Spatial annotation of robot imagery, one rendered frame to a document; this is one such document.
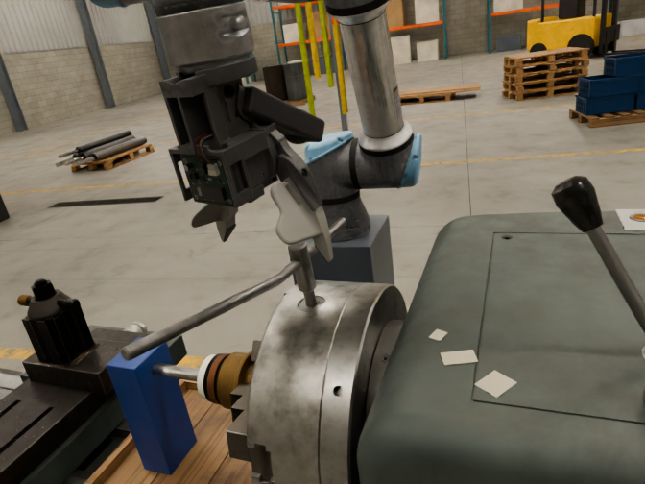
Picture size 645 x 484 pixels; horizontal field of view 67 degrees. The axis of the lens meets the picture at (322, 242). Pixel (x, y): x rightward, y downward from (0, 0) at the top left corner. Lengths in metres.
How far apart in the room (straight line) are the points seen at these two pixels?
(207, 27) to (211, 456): 0.74
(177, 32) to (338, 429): 0.41
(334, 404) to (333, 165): 0.65
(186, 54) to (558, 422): 0.40
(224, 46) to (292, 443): 0.40
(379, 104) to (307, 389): 0.60
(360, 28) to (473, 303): 0.54
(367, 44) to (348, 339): 0.55
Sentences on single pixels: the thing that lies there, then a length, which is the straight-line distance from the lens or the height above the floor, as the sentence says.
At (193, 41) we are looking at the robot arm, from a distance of 0.43.
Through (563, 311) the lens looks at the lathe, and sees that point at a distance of 0.55.
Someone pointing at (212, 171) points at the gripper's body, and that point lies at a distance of 0.44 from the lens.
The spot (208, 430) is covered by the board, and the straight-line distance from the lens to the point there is 1.02.
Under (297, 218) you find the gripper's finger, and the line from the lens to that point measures 0.46.
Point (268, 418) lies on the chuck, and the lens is 0.58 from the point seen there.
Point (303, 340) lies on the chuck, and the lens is 0.58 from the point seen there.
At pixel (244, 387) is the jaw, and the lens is 0.72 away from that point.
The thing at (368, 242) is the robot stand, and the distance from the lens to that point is 1.11.
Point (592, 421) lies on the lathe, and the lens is 0.43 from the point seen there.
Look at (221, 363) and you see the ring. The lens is 0.77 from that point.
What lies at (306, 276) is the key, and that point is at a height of 1.28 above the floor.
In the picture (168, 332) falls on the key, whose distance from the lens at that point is 0.45.
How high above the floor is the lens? 1.54
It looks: 23 degrees down
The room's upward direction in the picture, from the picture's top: 8 degrees counter-clockwise
